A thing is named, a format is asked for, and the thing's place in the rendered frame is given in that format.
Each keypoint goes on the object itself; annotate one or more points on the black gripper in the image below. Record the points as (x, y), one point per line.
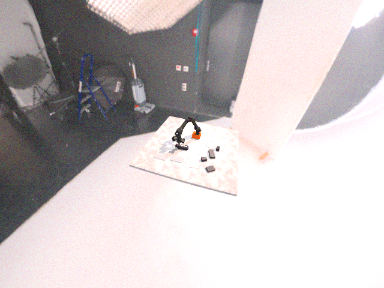
(178, 143)

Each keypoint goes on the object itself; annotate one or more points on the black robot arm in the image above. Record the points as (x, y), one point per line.
(179, 131)

